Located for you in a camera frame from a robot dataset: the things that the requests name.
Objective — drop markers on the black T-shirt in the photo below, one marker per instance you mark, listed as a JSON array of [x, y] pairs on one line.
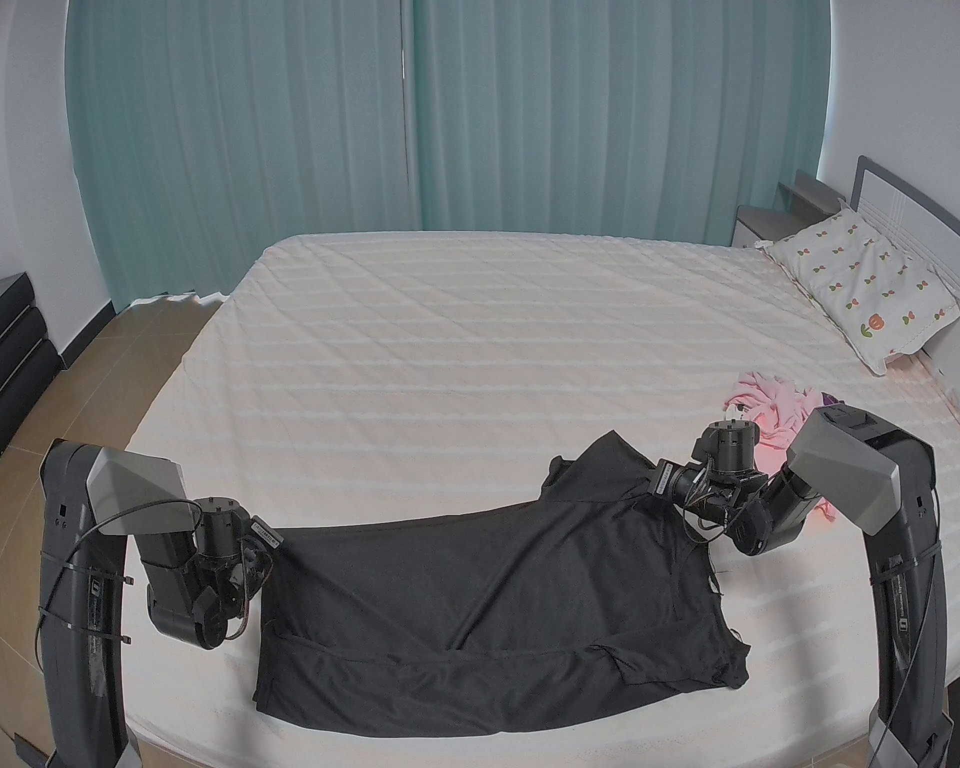
[[487, 600]]

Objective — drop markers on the bed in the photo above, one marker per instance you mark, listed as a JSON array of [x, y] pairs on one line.
[[450, 360]]

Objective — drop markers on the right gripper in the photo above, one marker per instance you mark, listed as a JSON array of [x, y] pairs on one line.
[[673, 481]]

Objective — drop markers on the grey bedside table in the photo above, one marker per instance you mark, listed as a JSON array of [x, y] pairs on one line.
[[765, 223]]

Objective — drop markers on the black chest of drawers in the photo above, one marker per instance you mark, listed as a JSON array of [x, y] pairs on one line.
[[22, 352]]

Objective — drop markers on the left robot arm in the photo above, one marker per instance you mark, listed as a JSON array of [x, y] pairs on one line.
[[75, 600]]

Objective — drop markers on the white printed pillow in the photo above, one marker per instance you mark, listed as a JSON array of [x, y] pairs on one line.
[[866, 292]]

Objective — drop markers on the purple satin garment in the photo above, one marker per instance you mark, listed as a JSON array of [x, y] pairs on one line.
[[832, 399]]

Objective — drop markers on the blue-green curtain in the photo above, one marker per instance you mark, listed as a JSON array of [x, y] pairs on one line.
[[600, 112], [240, 135]]

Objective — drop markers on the black power adapter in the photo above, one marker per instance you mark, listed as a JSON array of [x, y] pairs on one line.
[[34, 756]]

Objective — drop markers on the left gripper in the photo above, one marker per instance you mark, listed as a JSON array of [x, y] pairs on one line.
[[266, 532]]

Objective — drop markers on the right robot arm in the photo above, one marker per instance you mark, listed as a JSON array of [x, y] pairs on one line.
[[847, 465]]

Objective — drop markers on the pink garment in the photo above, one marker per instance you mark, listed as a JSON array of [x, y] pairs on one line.
[[780, 409]]

